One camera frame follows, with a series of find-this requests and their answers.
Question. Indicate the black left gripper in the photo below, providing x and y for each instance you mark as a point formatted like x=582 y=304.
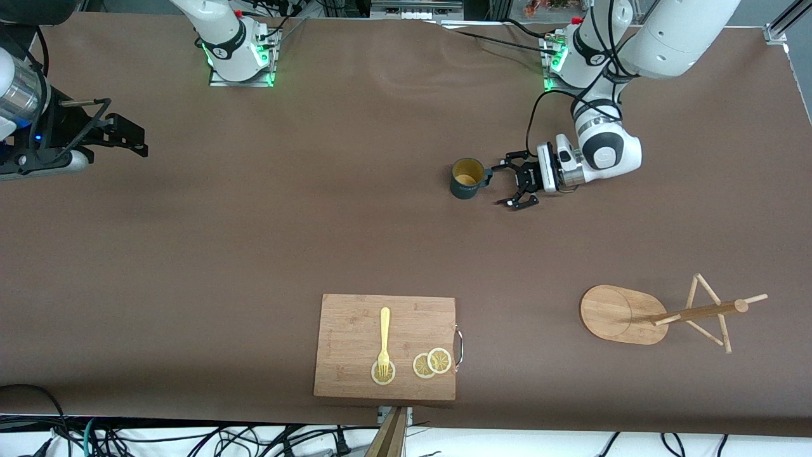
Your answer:
x=528 y=176

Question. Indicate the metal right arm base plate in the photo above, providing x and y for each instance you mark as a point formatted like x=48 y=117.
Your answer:
x=219 y=79

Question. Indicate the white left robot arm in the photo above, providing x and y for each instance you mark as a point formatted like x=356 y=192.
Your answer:
x=672 y=32

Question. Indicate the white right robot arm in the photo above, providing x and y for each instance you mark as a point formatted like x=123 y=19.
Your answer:
x=222 y=38

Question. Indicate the dark teal mug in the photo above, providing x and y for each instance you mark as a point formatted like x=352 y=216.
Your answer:
x=465 y=187

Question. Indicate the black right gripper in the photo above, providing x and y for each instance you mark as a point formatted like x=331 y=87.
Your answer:
x=56 y=127

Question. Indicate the aluminium frame rail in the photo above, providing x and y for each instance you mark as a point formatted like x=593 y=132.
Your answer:
x=783 y=25

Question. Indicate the grey device behind table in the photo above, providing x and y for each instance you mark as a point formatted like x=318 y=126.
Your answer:
x=415 y=7

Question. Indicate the black power plug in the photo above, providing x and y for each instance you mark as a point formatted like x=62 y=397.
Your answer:
x=342 y=447

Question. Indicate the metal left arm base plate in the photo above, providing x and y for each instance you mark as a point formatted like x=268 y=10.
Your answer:
x=552 y=86

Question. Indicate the wooden post with metal bracket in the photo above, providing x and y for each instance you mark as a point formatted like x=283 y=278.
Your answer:
x=388 y=438

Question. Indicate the lemon slice under fork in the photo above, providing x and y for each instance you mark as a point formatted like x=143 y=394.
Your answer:
x=375 y=377

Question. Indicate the bamboo cutting board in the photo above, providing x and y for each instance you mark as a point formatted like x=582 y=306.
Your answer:
x=349 y=336

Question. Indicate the wooden cup rack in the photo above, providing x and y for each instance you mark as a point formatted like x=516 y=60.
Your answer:
x=615 y=314

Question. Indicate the yellow plastic fork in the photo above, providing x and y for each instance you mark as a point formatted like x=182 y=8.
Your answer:
x=384 y=330

